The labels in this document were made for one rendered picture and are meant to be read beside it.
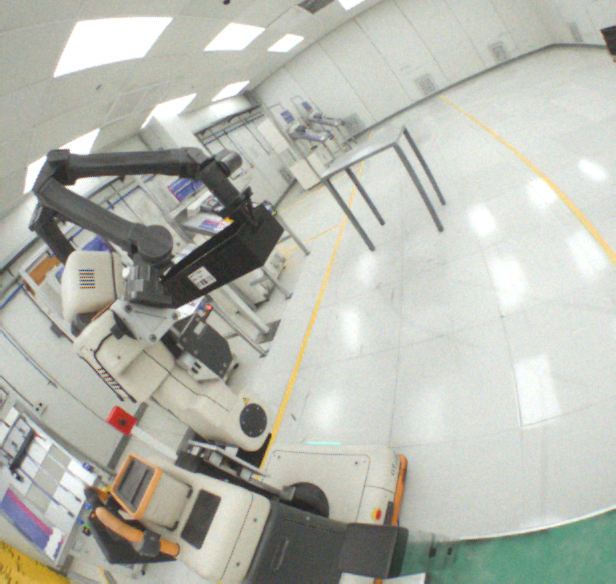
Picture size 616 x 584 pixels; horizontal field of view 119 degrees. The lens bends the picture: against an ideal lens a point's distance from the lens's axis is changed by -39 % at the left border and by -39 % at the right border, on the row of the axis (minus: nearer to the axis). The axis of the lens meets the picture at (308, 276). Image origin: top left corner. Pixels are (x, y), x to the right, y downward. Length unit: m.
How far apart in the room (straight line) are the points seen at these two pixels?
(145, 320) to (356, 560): 0.55
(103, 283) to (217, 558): 0.66
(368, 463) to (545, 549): 0.93
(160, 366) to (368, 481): 0.78
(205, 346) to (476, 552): 0.72
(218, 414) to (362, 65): 8.48
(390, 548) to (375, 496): 0.96
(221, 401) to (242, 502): 0.29
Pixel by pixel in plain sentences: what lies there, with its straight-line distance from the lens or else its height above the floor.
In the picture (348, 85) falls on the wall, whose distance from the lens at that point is 8.76.
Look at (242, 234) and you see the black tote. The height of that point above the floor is 1.11.
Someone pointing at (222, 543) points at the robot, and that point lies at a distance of 0.71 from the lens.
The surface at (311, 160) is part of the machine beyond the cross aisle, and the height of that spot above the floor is 0.52.
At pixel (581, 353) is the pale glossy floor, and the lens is 1.47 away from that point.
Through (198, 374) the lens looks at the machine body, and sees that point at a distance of 2.48.
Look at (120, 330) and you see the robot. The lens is 0.64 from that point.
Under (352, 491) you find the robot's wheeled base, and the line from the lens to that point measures 1.15.
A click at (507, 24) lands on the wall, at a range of 9.41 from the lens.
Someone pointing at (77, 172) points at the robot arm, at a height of 1.54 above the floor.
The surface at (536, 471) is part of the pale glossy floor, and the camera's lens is 1.27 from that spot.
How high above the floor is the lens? 1.25
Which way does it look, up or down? 24 degrees down
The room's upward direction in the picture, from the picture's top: 40 degrees counter-clockwise
